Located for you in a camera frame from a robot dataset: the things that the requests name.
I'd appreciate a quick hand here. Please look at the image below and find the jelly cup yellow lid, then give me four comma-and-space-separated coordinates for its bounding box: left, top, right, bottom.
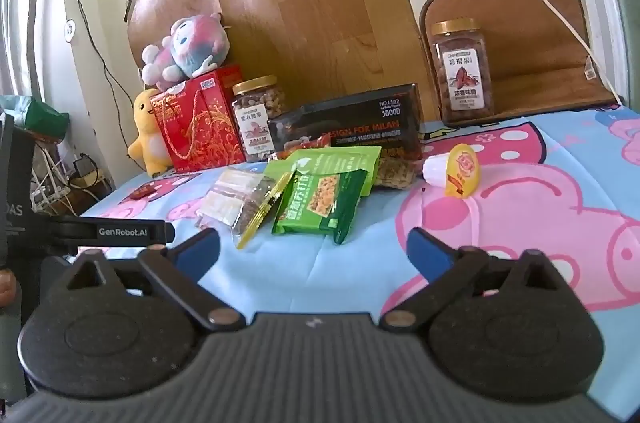
422, 144, 482, 200

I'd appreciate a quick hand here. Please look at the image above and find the dark green cracker packet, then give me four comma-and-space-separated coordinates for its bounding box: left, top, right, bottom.
271, 169, 369, 245

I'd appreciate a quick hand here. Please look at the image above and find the clear snack packet yellow edge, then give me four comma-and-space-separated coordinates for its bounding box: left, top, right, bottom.
196, 168, 296, 250

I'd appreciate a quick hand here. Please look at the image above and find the wood grain board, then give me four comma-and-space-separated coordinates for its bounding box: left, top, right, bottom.
126, 0, 436, 124

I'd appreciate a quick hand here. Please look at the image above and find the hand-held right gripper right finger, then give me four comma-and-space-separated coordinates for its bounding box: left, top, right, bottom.
380, 227, 566, 334

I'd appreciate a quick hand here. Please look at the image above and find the white curtain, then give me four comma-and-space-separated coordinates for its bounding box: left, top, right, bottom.
0, 0, 61, 98

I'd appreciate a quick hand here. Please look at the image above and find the red snack packet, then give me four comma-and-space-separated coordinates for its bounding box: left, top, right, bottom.
282, 135, 331, 154

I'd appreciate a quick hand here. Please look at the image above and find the pink plush toy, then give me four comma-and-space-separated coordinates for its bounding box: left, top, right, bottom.
141, 14, 231, 86

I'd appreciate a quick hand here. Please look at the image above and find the red gift box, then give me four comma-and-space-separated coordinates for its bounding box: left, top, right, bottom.
150, 65, 247, 174

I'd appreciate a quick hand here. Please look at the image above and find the cartoon pig printed blanket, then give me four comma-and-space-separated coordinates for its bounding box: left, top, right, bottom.
80, 103, 640, 421

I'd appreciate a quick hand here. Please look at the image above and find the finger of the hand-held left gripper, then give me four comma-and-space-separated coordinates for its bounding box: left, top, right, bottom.
27, 217, 176, 250

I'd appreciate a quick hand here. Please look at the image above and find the light green snack bag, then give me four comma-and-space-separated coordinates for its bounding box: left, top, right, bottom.
263, 146, 382, 197

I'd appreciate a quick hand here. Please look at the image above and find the yellow duck plush toy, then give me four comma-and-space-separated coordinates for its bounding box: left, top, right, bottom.
127, 89, 173, 178

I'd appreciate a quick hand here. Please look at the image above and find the black cardboard box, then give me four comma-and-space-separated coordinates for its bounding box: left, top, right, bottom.
267, 84, 425, 161

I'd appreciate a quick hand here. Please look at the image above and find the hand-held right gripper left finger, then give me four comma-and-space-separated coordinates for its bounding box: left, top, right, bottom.
64, 227, 243, 334

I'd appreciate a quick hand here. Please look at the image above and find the square nut jar gold lid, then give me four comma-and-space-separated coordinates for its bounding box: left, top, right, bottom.
431, 19, 495, 126

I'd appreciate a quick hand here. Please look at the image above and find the round nut jar gold lid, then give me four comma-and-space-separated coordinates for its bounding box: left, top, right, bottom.
231, 75, 287, 162

